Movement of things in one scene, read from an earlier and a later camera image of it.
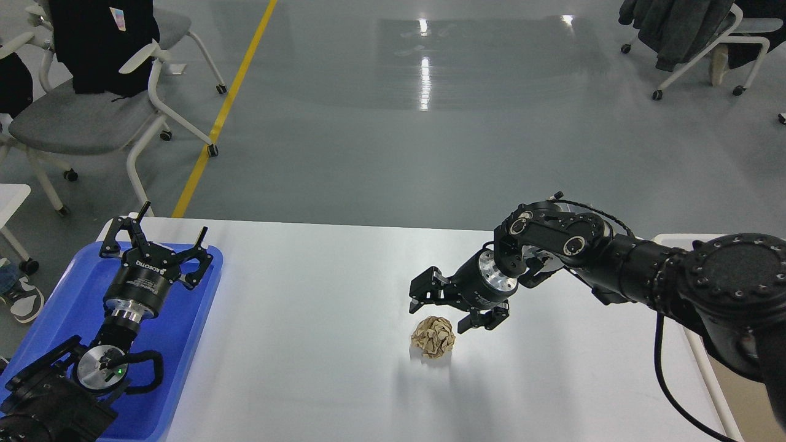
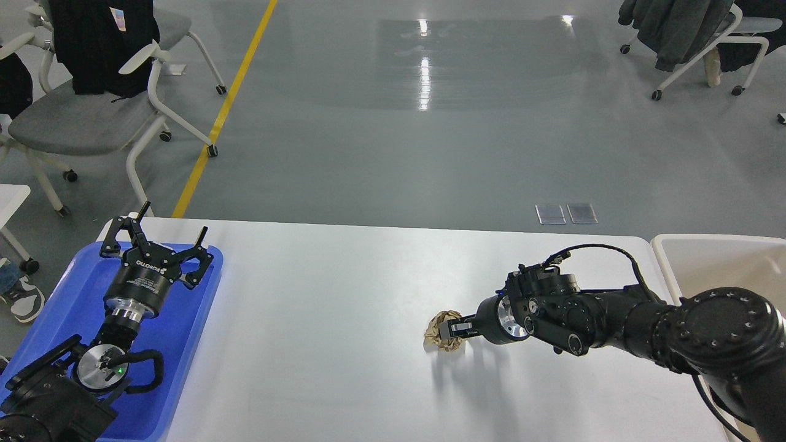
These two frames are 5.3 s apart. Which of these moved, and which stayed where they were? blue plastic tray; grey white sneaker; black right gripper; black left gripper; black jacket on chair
Moved: black right gripper
Stayed: grey white sneaker; black jacket on chair; black left gripper; blue plastic tray
